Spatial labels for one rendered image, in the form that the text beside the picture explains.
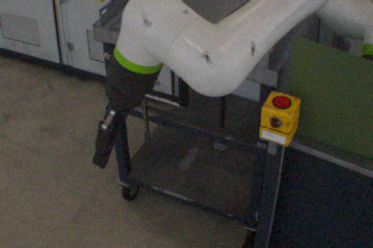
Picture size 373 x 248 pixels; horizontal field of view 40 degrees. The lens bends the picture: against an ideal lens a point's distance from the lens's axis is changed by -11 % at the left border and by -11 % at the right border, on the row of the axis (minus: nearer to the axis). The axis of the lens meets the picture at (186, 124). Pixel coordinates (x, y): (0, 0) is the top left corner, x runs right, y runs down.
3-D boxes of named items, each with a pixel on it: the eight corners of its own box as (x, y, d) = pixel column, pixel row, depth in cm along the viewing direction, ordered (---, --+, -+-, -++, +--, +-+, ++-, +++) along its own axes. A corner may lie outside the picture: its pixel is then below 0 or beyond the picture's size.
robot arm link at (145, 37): (160, -28, 96) (120, -13, 88) (215, 7, 93) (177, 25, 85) (136, 31, 105) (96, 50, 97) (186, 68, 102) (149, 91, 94)
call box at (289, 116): (287, 148, 138) (291, 116, 132) (258, 139, 141) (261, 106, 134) (297, 128, 144) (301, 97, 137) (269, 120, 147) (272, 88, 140)
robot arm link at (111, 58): (155, 83, 96) (175, 58, 103) (97, 52, 97) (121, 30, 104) (144, 109, 100) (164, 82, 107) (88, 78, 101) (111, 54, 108)
